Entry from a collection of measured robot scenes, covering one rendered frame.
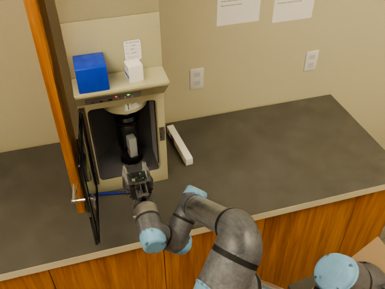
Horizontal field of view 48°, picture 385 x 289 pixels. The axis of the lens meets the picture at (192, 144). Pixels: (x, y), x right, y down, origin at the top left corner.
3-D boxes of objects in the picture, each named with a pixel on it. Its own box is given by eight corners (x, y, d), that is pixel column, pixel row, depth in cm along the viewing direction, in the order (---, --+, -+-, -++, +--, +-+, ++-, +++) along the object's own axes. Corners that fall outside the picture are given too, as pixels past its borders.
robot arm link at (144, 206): (160, 222, 139) (134, 228, 137) (156, 211, 142) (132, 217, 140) (158, 208, 133) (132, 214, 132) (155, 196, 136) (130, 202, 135)
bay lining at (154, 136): (93, 143, 198) (80, 77, 176) (148, 133, 204) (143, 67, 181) (99, 179, 180) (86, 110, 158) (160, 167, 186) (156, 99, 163)
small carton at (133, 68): (125, 76, 149) (123, 61, 145) (139, 73, 151) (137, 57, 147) (129, 83, 146) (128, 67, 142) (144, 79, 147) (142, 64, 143)
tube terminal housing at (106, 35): (89, 156, 203) (55, -6, 153) (156, 144, 210) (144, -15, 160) (95, 194, 185) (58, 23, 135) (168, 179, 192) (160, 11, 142)
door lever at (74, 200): (87, 184, 154) (86, 179, 153) (87, 204, 147) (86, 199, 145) (72, 187, 154) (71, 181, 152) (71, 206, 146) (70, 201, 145)
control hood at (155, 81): (75, 102, 154) (70, 78, 148) (164, 89, 161) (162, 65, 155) (78, 121, 146) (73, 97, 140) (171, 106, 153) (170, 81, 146)
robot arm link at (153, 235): (156, 258, 132) (136, 252, 126) (149, 229, 139) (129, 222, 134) (175, 244, 129) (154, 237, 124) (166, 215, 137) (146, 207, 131)
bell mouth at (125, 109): (99, 93, 176) (97, 81, 173) (141, 86, 180) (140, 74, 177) (105, 117, 163) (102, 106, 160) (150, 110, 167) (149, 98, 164)
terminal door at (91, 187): (97, 187, 180) (81, 109, 155) (98, 247, 158) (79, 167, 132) (95, 188, 180) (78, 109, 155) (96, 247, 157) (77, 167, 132)
